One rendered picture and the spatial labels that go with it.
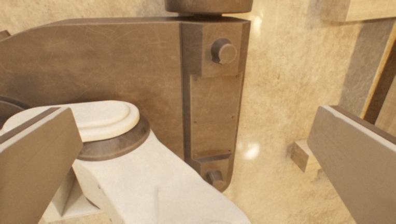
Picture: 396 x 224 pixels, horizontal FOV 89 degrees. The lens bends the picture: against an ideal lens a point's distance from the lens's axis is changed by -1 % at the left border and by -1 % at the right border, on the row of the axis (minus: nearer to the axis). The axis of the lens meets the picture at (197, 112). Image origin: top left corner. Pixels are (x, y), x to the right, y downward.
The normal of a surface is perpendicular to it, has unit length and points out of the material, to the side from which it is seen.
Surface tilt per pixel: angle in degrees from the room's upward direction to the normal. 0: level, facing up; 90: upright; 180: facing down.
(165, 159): 90
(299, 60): 0
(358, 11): 0
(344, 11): 90
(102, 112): 90
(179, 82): 0
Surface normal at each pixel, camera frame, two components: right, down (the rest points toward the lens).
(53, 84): 0.22, 0.47
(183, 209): -0.09, -0.99
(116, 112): 0.00, -0.87
